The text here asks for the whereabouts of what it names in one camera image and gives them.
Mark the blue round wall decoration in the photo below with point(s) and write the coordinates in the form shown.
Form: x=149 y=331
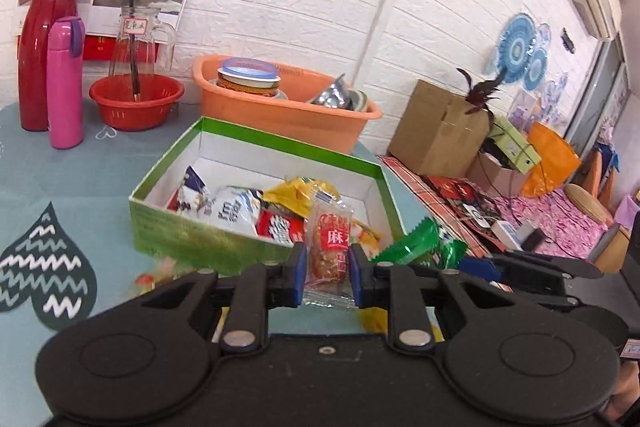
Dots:
x=515 y=47

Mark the steel bowls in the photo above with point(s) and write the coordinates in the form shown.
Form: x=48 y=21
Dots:
x=340 y=95

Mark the white power strip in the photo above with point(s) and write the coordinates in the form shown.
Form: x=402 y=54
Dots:
x=524 y=237

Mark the stacked bowls with lid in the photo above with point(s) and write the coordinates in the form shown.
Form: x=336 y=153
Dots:
x=246 y=75

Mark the red white snack packet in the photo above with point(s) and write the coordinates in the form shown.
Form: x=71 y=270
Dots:
x=281 y=229

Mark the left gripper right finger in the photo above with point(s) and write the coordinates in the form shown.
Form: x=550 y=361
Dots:
x=395 y=289

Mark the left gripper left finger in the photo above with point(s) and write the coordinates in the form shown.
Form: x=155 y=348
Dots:
x=250 y=296

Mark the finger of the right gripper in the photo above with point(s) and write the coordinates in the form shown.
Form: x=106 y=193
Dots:
x=558 y=303
x=519 y=269

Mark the red label pastry packet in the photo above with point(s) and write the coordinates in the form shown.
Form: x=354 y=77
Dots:
x=327 y=234

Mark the green snack packet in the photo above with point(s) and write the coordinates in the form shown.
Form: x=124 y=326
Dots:
x=428 y=245

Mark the dark red feather plant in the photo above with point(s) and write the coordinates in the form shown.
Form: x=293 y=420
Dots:
x=481 y=93

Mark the glass pitcher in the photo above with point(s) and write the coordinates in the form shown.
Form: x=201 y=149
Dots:
x=143 y=44

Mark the pink thermos bottle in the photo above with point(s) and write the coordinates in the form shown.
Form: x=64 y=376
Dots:
x=65 y=55

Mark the yellow chips bag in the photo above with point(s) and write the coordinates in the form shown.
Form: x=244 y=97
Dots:
x=297 y=194

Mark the light green small box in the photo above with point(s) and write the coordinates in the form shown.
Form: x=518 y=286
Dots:
x=521 y=154

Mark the red plastic basket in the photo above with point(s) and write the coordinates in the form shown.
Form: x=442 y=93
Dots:
x=123 y=110

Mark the white blue snack bag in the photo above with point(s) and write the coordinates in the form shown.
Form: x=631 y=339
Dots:
x=235 y=209

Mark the orange fruit jelly packet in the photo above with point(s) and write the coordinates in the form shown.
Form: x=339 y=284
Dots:
x=367 y=238

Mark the dark red thermos jug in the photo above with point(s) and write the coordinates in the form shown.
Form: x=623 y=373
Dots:
x=32 y=60

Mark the green cardboard box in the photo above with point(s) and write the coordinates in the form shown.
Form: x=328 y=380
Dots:
x=226 y=155

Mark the person's left hand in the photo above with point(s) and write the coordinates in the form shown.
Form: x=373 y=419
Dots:
x=626 y=391

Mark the orange plastic basin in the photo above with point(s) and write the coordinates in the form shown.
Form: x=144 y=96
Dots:
x=294 y=117

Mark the brown cardboard box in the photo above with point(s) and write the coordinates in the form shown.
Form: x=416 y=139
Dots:
x=440 y=133

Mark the orange plastic bag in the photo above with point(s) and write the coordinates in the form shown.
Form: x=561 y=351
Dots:
x=558 y=162

